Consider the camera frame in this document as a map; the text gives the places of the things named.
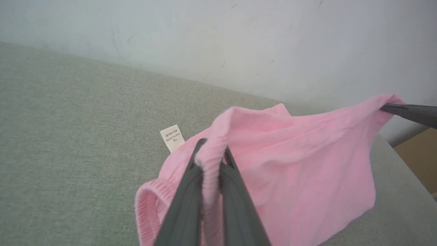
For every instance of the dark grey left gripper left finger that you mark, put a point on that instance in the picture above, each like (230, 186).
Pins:
(182, 215)

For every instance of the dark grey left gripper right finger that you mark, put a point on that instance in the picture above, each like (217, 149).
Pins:
(239, 212)

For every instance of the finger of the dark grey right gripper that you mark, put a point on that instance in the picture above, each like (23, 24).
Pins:
(418, 110)
(423, 120)

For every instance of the pink cloth garment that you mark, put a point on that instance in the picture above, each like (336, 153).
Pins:
(300, 171)

